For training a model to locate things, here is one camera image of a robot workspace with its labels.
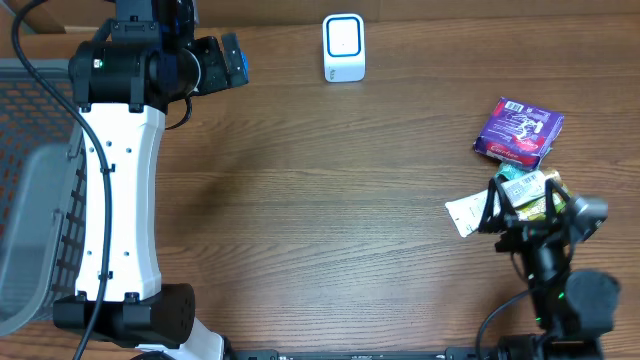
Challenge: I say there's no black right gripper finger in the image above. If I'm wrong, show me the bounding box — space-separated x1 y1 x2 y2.
478 176 515 233
544 178 571 223

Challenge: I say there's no teal packet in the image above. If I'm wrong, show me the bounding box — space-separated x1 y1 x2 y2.
496 163 527 181

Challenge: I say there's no green yellow sachet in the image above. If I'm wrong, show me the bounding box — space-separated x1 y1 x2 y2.
515 172 571 221

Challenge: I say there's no white cosmetic tube gold cap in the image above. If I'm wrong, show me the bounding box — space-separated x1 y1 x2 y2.
444 168 562 239

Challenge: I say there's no purple snack packet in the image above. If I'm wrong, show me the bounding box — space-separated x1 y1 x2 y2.
473 97 565 171

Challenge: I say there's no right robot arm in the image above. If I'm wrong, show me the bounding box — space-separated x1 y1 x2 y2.
474 177 621 360

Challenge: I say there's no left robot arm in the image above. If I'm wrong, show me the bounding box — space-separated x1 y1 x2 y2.
53 1 248 359

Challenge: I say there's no white barcode scanner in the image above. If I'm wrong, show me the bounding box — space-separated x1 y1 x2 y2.
322 13 366 83

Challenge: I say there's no grey plastic basket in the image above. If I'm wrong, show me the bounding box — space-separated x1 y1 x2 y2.
1 59 86 335

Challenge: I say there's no black rail at table edge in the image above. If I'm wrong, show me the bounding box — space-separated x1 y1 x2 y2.
234 347 479 360

